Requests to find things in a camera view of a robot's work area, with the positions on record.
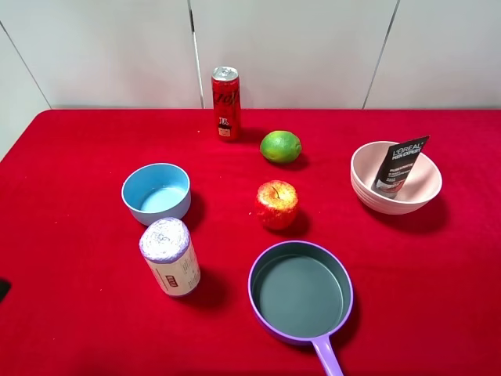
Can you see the black L'Oreal tube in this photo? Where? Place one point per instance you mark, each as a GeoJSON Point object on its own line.
{"type": "Point", "coordinates": [396, 166]}

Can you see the red yellow apple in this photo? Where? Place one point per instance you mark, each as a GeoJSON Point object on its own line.
{"type": "Point", "coordinates": [276, 204]}

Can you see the green lime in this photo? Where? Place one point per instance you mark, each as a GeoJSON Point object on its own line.
{"type": "Point", "coordinates": [281, 147]}

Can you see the blue bowl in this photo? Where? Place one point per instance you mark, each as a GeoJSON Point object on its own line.
{"type": "Point", "coordinates": [157, 191]}

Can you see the red soda can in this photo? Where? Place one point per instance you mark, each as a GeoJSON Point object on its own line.
{"type": "Point", "coordinates": [226, 102]}

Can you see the purple toy pan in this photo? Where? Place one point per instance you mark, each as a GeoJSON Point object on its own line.
{"type": "Point", "coordinates": [302, 294]}

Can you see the red tablecloth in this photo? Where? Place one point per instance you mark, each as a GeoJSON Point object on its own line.
{"type": "Point", "coordinates": [84, 302]}

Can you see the pink bowl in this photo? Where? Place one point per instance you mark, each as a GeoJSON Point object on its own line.
{"type": "Point", "coordinates": [423, 184]}

